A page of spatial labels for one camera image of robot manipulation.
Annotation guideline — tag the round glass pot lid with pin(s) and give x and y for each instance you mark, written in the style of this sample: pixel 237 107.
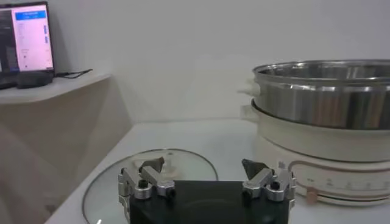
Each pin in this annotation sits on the round glass pot lid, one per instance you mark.
pixel 189 167

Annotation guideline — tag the white side table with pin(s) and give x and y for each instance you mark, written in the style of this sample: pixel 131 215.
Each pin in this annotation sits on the white side table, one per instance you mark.
pixel 61 128

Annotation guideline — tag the stainless steel steamer basket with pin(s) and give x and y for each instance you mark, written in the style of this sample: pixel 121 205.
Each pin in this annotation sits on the stainless steel steamer basket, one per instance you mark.
pixel 320 103

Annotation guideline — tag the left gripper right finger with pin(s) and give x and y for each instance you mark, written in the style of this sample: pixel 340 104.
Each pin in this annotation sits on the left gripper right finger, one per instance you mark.
pixel 259 179

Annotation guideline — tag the black laptop with mouse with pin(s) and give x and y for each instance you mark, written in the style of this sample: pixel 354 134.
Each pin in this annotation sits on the black laptop with mouse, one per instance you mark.
pixel 30 36

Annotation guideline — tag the black computer mouse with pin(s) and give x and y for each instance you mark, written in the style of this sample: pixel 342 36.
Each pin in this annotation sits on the black computer mouse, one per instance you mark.
pixel 33 79

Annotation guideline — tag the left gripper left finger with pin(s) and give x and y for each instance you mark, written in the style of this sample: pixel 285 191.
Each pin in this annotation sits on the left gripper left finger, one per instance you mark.
pixel 158 182

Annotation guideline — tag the cream electric cooker base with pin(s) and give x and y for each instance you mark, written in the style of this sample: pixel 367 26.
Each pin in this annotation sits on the cream electric cooker base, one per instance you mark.
pixel 335 146

